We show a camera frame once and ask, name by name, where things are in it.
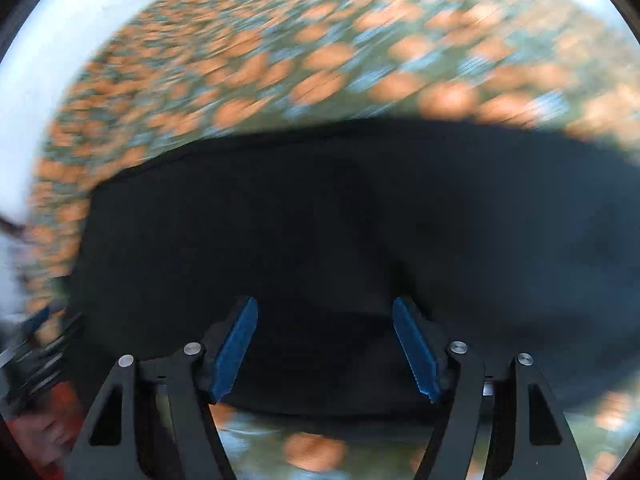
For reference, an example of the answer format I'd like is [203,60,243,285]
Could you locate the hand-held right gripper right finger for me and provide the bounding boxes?
[392,296,589,480]

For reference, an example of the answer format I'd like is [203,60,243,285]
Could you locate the orange patterned blanket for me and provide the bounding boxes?
[24,0,640,480]

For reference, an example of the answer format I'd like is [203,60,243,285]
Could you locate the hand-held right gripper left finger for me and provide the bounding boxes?
[65,295,259,480]

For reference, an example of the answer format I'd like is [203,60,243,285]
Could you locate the black pants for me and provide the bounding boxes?
[64,112,640,418]

